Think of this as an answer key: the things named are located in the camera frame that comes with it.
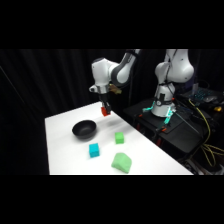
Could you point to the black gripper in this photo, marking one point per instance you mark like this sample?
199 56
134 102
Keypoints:
104 98

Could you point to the red cube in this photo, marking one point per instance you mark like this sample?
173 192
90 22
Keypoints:
106 111

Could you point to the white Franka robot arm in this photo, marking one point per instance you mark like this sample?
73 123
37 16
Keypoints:
173 70

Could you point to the black bowl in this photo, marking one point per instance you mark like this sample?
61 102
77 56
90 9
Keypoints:
84 129

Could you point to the green cube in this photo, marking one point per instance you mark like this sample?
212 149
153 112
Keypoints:
119 138

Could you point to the cyan cube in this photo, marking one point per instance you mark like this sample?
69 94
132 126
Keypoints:
94 150

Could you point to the green wedge block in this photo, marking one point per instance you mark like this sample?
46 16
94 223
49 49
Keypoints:
121 162

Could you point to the black curtain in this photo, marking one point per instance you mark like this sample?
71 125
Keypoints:
40 86

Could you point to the black robot stand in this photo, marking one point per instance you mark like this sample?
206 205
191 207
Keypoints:
173 133

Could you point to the keyboard with lit keys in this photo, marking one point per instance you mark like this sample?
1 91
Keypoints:
200 95

